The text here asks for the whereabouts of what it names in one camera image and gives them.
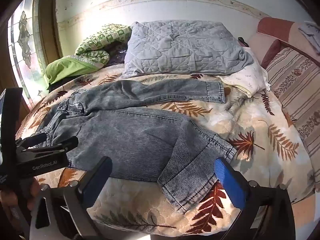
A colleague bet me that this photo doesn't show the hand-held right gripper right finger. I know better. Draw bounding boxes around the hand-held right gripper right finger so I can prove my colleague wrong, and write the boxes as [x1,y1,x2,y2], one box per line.
[214,157,297,240]

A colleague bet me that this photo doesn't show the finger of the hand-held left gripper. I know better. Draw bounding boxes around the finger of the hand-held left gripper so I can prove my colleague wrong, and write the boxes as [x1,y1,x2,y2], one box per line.
[15,132,48,148]
[21,136,79,156]

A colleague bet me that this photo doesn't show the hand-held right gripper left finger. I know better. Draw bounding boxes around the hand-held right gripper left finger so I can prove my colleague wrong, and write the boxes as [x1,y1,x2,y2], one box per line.
[29,156,113,240]

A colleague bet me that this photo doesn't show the blue denim pants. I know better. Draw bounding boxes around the blue denim pants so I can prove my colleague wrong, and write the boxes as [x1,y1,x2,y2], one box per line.
[41,79,237,215]

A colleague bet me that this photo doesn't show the person's left hand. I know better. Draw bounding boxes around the person's left hand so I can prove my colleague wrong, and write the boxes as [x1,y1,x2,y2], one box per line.
[0,178,42,214]

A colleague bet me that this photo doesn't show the leaf print blanket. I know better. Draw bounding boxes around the leaf print blanket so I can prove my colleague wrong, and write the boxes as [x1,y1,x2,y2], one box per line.
[14,64,316,237]

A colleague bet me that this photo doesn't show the green pillow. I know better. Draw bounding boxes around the green pillow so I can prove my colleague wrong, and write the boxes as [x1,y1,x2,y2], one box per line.
[45,55,101,85]

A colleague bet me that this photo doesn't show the stained glass window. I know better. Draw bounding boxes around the stained glass window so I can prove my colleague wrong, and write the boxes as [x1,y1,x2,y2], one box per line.
[7,0,51,106]

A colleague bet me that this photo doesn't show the white pillow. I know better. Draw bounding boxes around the white pillow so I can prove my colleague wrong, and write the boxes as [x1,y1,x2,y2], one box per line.
[217,48,272,98]

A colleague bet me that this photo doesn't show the dark purple cloth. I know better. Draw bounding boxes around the dark purple cloth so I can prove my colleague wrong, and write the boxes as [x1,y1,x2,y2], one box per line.
[107,41,131,66]

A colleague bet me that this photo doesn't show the green patterned quilt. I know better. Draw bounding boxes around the green patterned quilt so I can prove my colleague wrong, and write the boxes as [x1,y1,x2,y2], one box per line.
[74,24,132,70]

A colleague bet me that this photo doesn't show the striped floral cushion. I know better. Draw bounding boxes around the striped floral cushion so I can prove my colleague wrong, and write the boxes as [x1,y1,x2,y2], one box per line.
[265,47,320,178]

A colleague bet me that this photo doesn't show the grey quilted blanket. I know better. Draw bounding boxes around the grey quilted blanket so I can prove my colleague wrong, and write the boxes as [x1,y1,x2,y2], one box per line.
[121,20,255,78]

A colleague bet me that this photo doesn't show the pink padded cushion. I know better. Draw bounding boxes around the pink padded cushion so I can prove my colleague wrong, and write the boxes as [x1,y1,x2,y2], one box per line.
[246,17,320,68]

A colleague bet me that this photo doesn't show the grey folded cloth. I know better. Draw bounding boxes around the grey folded cloth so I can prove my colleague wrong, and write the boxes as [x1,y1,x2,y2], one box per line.
[298,21,320,53]

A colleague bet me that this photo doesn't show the dark wooden window frame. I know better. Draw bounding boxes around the dark wooden window frame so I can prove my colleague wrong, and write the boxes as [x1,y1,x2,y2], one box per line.
[0,0,63,117]

